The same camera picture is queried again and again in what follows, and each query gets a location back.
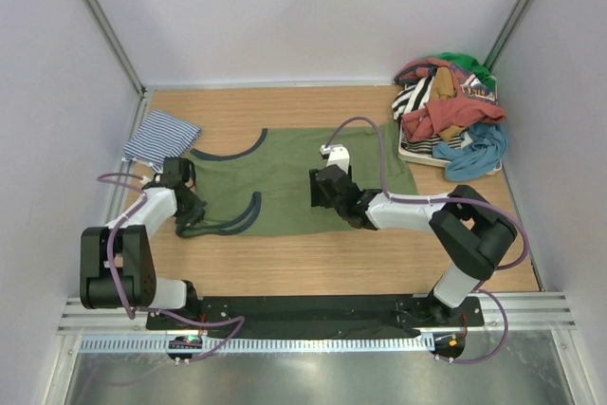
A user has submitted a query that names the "olive green tank top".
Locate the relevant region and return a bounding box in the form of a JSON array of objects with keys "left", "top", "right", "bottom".
[{"left": 175, "top": 122, "right": 417, "bottom": 238}]

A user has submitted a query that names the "blue white striped tank top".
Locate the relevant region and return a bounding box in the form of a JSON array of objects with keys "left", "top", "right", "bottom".
[{"left": 123, "top": 109, "right": 202, "bottom": 173}]

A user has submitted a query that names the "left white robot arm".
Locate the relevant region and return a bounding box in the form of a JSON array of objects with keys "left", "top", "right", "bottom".
[{"left": 80, "top": 157, "right": 206, "bottom": 329}]

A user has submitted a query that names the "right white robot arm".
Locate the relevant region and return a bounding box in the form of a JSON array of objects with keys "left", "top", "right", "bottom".
[{"left": 309, "top": 165, "right": 517, "bottom": 325}]

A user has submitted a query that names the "white plastic tray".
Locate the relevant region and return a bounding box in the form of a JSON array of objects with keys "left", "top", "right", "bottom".
[{"left": 398, "top": 127, "right": 503, "bottom": 175}]

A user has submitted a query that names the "black white striped garment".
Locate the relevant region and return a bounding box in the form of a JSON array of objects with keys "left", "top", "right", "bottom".
[{"left": 392, "top": 76, "right": 463, "bottom": 156}]

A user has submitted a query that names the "teal blue garment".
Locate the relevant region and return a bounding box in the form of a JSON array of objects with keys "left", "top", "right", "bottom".
[{"left": 432, "top": 122, "right": 508, "bottom": 182}]

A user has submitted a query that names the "red patterned garment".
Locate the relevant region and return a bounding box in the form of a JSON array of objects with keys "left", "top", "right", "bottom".
[{"left": 394, "top": 58, "right": 506, "bottom": 142}]

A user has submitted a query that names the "bright green garment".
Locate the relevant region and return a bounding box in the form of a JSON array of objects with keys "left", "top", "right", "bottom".
[{"left": 435, "top": 52, "right": 492, "bottom": 79}]

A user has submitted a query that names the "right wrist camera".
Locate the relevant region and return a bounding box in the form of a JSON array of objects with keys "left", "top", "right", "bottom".
[{"left": 320, "top": 144, "right": 350, "bottom": 174}]

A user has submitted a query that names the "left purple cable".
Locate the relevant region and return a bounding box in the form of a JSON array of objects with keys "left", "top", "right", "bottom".
[{"left": 97, "top": 172, "right": 246, "bottom": 362}]

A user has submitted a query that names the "purple cable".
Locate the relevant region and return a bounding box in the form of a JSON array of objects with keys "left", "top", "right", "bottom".
[
  {"left": 97, "top": 172, "right": 246, "bottom": 362},
  {"left": 320, "top": 115, "right": 530, "bottom": 367}
]

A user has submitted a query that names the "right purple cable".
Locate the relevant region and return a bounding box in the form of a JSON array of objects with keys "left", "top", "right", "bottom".
[{"left": 320, "top": 115, "right": 530, "bottom": 367}]

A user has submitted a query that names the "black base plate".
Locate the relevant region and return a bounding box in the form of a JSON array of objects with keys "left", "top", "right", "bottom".
[{"left": 146, "top": 293, "right": 485, "bottom": 342}]

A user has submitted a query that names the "slotted cable duct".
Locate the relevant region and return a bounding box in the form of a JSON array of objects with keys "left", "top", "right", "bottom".
[{"left": 80, "top": 333, "right": 434, "bottom": 355}]

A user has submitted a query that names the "left aluminium frame post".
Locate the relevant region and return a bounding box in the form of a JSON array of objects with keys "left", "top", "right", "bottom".
[{"left": 56, "top": 0, "right": 148, "bottom": 96}]

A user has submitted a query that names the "aluminium frame post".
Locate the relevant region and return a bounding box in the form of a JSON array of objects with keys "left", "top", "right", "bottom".
[
  {"left": 484, "top": 0, "right": 534, "bottom": 70},
  {"left": 56, "top": 0, "right": 148, "bottom": 96}
]

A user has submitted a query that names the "right aluminium frame post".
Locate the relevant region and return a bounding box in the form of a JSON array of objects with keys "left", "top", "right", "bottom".
[{"left": 484, "top": 0, "right": 534, "bottom": 70}]

